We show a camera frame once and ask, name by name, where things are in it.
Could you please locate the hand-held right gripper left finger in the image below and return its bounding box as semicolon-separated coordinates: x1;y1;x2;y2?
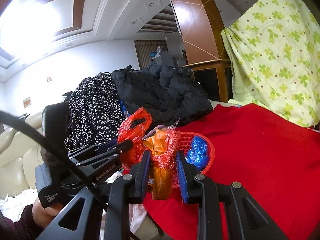
35;151;152;240

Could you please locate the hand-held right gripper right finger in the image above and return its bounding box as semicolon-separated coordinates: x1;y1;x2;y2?
176;151;288;240

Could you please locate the red plastic net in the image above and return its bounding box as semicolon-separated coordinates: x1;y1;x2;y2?
139;126;182;189

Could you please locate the white cloth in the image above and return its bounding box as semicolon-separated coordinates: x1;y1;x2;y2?
0;189;39;220

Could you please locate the green clover print cloth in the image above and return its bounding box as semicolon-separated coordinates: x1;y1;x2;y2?
221;0;320;128

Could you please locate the blue garment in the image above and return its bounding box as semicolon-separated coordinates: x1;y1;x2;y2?
119;100;129;118

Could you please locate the red plastic bag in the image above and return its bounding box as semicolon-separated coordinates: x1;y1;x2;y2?
117;107;152;170

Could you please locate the red plastic mesh basket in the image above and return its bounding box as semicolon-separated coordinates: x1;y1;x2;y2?
172;132;215;189

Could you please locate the brown wooden door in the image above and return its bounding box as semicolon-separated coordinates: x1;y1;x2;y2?
134;39;168;70

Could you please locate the orange plastic packet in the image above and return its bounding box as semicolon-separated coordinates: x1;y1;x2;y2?
143;129;173;201

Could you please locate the blue plastic tissue pack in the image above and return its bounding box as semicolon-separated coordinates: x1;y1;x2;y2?
187;137;210;170

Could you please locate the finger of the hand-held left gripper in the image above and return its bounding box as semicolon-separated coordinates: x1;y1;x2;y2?
75;153;123;183
67;139;133;161

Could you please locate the red blanket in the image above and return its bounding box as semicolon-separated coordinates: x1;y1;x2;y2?
145;104;320;240

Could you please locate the wooden cabinet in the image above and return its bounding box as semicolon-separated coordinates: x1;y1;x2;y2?
164;0;234;103

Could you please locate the black white floral garment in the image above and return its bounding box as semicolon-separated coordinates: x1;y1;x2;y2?
64;72;125;150

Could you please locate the cream leather sofa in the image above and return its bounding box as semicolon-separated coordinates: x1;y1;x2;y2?
0;112;65;200

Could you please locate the person's left forearm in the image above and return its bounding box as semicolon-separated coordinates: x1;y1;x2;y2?
0;204;49;240

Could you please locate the thick black cable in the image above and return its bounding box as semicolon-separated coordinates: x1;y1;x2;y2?
0;110;109;209

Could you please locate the black puffer jacket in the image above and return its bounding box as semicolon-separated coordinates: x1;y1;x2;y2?
111;62;213;127

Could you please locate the person's left hand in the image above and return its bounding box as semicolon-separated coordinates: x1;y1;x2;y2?
32;196;66;229

